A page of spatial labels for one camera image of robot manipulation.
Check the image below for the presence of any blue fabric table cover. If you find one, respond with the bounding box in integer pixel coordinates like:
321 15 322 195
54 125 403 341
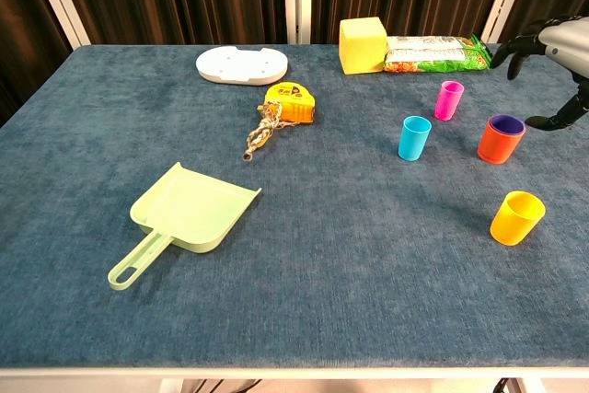
0 44 589 369

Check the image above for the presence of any white oval plastic base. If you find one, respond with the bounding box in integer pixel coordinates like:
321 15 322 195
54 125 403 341
195 45 290 88

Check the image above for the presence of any yellow sponge cube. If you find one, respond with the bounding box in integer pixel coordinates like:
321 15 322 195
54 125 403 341
339 17 388 76

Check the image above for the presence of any blue plastic cup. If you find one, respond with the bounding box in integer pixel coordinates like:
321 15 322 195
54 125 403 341
398 115 433 162

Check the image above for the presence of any yellow tape measure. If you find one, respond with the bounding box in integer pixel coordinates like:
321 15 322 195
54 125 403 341
263 82 318 126

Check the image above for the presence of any orange plastic cup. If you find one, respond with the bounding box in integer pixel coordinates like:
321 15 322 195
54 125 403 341
477 115 526 166

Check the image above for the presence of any braided beige rope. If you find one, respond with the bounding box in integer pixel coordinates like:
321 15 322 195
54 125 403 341
242 102 295 163

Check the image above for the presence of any purple plastic cup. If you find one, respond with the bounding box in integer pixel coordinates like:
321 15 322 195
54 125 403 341
488 114 526 137

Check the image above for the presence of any green snack packet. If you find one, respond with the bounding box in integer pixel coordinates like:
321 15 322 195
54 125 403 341
383 32 494 75

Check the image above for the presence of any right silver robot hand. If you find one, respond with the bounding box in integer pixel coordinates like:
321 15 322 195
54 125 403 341
490 15 589 133

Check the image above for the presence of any light green plastic dustpan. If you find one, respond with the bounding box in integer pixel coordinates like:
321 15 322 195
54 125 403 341
107 161 263 292

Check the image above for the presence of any yellow plastic cup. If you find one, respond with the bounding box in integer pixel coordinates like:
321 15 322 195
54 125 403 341
489 190 547 247

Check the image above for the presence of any pink plastic cup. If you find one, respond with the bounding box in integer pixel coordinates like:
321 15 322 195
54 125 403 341
433 80 466 122

